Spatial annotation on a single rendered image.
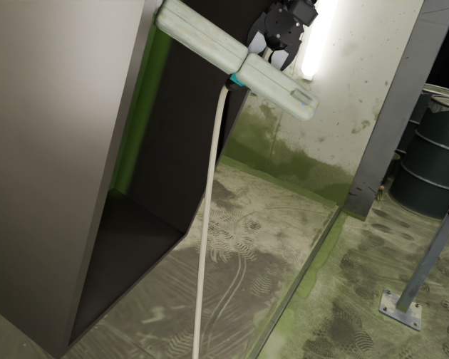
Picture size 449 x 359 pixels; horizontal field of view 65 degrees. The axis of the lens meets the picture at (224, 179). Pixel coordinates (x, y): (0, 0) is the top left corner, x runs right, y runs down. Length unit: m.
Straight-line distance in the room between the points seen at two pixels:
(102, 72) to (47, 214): 0.30
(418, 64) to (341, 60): 0.46
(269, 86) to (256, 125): 2.22
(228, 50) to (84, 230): 0.39
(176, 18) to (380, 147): 2.17
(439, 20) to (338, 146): 0.94
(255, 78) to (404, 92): 2.00
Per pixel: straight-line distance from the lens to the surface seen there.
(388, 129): 2.60
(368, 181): 2.71
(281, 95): 0.63
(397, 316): 2.10
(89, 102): 0.55
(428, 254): 1.96
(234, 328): 1.63
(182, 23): 0.60
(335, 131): 2.65
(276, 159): 2.84
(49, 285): 0.83
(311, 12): 0.62
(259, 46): 0.67
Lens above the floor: 1.26
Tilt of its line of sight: 27 degrees down
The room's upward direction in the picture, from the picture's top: 12 degrees clockwise
